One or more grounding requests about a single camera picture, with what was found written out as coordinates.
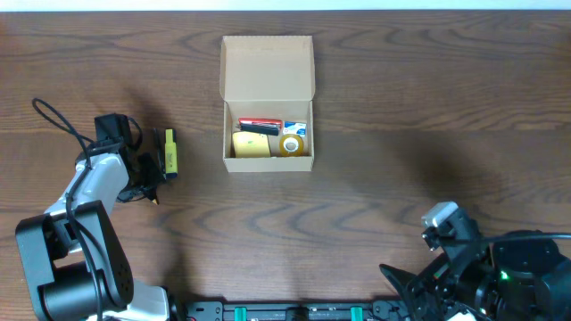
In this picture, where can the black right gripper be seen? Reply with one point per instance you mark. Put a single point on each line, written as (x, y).
(419, 285)

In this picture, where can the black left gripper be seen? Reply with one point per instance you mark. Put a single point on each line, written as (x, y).
(149, 170)

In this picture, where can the black glossy tape dispenser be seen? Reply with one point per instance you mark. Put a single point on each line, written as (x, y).
(151, 177)

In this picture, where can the yellow highlighter marker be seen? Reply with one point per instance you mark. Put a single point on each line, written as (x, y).
(171, 153)

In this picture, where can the yellow sticky note pad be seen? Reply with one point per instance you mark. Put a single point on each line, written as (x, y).
(250, 145)

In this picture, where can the red black stapler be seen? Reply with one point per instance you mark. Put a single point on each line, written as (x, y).
(269, 127)

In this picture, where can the yellow tape roll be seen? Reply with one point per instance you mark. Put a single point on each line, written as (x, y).
(291, 145)

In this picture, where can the white blue staples box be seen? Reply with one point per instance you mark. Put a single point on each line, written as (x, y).
(295, 128)

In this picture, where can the brown cardboard box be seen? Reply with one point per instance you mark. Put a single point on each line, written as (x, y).
(267, 77)

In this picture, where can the black ballpoint pen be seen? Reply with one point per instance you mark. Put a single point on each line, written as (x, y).
(158, 147)

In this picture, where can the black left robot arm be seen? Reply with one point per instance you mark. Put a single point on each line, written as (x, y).
(73, 262)

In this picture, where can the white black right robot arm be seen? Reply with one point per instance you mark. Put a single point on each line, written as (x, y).
(521, 275)

